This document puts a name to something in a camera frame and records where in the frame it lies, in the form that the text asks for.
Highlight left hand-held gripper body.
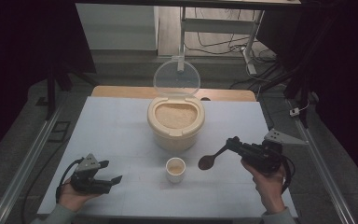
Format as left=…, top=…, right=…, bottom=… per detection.
left=70, top=153, right=114, bottom=196

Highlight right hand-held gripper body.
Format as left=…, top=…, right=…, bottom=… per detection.
left=238, top=128, right=309, bottom=175

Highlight brown wooden spoon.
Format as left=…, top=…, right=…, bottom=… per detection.
left=198, top=144, right=231, bottom=172

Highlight cream rice container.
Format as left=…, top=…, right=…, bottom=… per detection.
left=146, top=95, right=206, bottom=153

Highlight white cup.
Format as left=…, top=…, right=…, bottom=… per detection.
left=165, top=157, right=187, bottom=184

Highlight rice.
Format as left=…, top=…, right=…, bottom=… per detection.
left=168, top=164, right=185, bottom=175
left=154, top=103, right=198, bottom=130

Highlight person's left hand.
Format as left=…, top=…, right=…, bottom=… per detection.
left=57, top=182, right=103, bottom=214

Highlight person's right hand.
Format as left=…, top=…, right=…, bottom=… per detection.
left=241, top=157, right=289, bottom=216

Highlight white table mat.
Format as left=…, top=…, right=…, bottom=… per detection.
left=36, top=96, right=298, bottom=219

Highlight black stand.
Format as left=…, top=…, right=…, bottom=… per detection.
left=260, top=62, right=312, bottom=129
left=45, top=60, right=101, bottom=121

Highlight wooden table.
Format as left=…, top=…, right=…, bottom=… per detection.
left=91, top=85, right=258, bottom=103

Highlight clear round container lid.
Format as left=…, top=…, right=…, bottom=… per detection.
left=153, top=59, right=201, bottom=98

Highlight dark curtain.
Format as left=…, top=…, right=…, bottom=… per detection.
left=256, top=0, right=358, bottom=191
left=0, top=0, right=97, bottom=167

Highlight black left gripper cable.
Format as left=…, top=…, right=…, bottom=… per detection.
left=55, top=157, right=86, bottom=203

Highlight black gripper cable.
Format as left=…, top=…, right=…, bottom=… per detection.
left=55, top=157, right=86, bottom=203
left=279, top=154, right=296, bottom=196

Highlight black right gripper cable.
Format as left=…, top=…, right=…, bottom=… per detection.
left=279, top=154, right=296, bottom=196

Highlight metal rail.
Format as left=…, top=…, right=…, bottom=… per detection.
left=0, top=92, right=68, bottom=224
left=287, top=99, right=358, bottom=224

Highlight black rectangular floor frame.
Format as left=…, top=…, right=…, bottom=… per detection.
left=47, top=120, right=72, bottom=144

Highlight black floor cables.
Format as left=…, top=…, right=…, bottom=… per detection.
left=185, top=7, right=279, bottom=90

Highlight white desk frame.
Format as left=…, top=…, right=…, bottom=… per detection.
left=176, top=6, right=267, bottom=76

